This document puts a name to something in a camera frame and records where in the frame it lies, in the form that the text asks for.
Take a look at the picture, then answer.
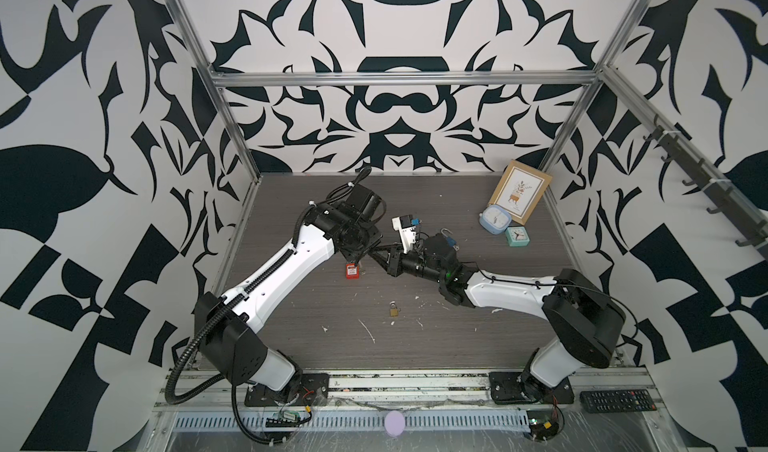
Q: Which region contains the blue padlock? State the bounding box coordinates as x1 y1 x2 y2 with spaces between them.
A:
440 228 460 251

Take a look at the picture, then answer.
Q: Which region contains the black wall hook rack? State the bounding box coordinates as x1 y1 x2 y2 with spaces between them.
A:
644 113 767 261

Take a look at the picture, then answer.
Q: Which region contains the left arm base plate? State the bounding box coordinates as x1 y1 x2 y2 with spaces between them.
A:
244 373 330 408

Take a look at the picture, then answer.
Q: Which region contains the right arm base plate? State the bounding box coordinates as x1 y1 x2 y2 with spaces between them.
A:
488 371 575 405

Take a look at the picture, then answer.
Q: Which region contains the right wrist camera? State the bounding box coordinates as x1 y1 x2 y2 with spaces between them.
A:
392 214 421 253

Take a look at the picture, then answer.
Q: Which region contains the green square alarm clock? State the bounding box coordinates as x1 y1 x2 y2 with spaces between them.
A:
504 226 530 247

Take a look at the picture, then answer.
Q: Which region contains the blue round alarm clock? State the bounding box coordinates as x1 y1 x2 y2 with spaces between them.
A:
478 204 512 235

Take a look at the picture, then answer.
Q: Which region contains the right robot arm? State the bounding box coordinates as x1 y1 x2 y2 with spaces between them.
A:
368 234 626 402

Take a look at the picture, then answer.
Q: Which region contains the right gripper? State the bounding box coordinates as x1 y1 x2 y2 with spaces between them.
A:
369 244 448 288

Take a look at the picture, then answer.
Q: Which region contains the purple round cap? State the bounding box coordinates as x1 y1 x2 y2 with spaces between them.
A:
384 410 406 438

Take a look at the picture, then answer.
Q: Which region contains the black remote control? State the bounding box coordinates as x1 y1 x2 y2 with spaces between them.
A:
579 389 657 413

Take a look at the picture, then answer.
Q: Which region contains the wooden picture frame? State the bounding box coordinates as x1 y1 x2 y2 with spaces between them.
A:
488 160 552 225

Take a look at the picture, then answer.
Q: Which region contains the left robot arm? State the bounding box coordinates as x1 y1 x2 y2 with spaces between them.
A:
164 166 382 405

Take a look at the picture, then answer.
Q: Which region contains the red padlock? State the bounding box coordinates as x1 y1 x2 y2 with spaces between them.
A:
345 263 360 280

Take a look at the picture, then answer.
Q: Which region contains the small brass padlock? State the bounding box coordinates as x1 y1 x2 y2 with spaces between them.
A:
389 301 400 317

